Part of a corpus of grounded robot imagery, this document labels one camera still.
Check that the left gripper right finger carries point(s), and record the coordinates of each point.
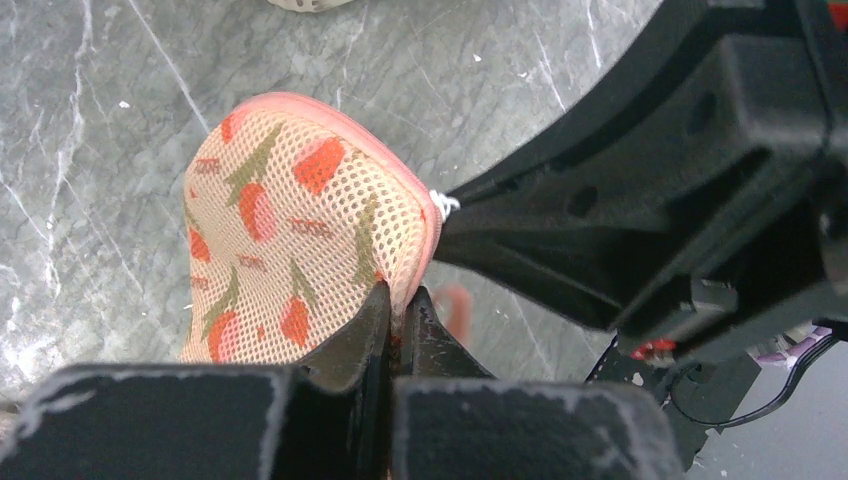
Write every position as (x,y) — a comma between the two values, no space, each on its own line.
(454,420)

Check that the cream laundry basket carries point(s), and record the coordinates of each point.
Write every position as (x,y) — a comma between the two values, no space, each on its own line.
(308,6)

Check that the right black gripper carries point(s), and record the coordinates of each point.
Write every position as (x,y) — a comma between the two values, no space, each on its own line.
(697,250)

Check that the floral mesh laundry bag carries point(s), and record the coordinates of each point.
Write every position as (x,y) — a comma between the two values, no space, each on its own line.
(294,212)

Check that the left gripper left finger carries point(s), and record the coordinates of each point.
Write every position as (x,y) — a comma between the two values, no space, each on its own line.
(323,417)

